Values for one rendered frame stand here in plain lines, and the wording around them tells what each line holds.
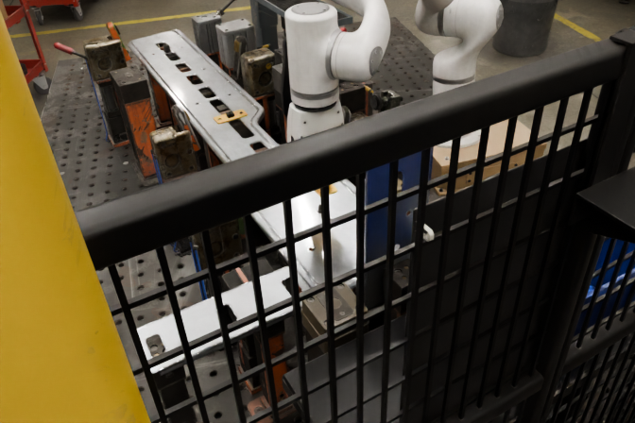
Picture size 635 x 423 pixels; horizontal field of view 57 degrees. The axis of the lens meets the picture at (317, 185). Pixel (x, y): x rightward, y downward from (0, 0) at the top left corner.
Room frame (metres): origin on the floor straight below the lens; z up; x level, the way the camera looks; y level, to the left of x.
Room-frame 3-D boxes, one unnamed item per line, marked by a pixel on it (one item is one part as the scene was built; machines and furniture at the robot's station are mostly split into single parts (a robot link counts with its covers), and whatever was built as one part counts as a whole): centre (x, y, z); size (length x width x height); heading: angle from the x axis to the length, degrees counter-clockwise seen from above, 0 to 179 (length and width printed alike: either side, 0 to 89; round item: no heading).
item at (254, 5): (1.92, 0.15, 0.92); 0.08 x 0.08 x 0.44; 28
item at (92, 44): (1.76, 0.65, 0.88); 0.15 x 0.11 x 0.36; 118
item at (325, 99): (0.91, -0.01, 1.26); 0.09 x 0.08 x 0.03; 118
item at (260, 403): (0.69, 0.10, 0.84); 0.11 x 0.06 x 0.29; 118
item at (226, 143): (1.34, 0.23, 1.00); 1.38 x 0.22 x 0.02; 28
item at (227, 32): (1.70, 0.22, 0.90); 0.13 x 0.10 x 0.41; 118
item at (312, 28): (0.91, -0.01, 1.35); 0.09 x 0.08 x 0.13; 61
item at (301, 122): (0.91, 0.00, 1.20); 0.10 x 0.07 x 0.11; 118
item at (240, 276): (0.76, 0.13, 0.84); 0.11 x 0.10 x 0.28; 118
